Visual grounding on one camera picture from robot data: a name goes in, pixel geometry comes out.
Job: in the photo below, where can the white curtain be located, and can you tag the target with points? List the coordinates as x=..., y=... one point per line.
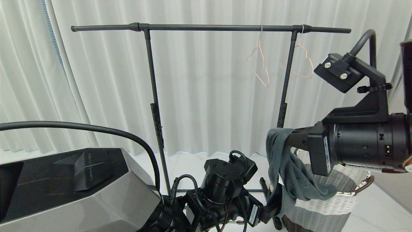
x=209, y=96

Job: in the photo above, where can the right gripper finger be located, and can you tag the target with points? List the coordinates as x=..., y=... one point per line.
x=301, y=138

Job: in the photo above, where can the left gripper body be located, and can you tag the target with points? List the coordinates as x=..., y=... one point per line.
x=244, y=209

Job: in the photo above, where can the black clothes rack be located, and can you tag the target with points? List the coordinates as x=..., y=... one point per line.
x=154, y=96

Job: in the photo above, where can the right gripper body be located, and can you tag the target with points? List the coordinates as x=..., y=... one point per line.
x=360, y=145

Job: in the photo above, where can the grey-green long-sleeved shirt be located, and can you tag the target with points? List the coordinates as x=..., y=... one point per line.
x=289, y=167

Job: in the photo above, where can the pink clothes hanger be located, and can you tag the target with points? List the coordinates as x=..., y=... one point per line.
x=263, y=64
x=311, y=66

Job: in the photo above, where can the white laundry basket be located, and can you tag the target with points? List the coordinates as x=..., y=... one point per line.
x=331, y=206

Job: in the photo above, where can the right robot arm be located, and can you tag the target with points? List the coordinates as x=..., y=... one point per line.
x=407, y=80

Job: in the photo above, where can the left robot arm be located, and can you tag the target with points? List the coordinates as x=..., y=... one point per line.
x=80, y=199

